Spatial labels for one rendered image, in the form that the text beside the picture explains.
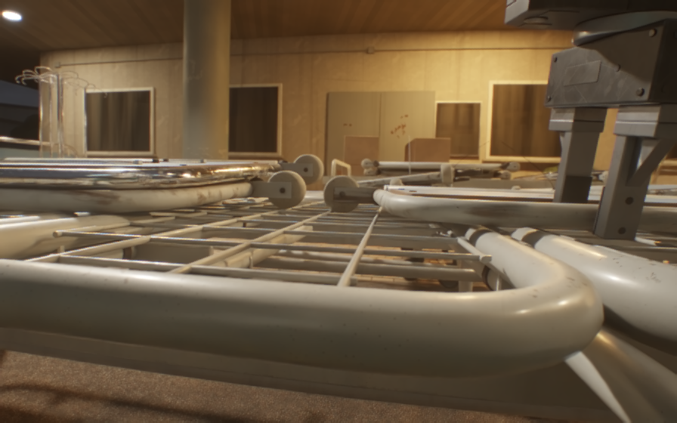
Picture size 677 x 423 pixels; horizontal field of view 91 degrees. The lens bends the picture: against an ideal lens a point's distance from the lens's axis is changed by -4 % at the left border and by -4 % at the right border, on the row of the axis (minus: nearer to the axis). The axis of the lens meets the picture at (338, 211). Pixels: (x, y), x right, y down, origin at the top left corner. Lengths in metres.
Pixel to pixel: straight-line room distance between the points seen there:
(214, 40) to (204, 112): 0.94
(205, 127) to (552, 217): 4.72
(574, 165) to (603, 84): 0.08
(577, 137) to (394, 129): 6.08
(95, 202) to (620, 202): 0.45
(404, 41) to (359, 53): 0.82
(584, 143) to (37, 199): 0.52
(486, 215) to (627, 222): 0.10
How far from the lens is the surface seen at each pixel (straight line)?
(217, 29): 5.28
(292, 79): 6.94
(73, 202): 0.41
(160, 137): 7.96
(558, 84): 0.39
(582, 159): 0.39
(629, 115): 0.32
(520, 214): 0.33
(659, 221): 0.40
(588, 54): 0.36
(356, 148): 3.94
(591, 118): 0.39
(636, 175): 0.33
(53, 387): 1.21
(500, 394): 0.28
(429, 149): 4.04
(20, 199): 0.46
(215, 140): 4.92
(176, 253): 0.42
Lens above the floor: 0.53
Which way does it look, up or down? 4 degrees down
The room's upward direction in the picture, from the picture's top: 2 degrees clockwise
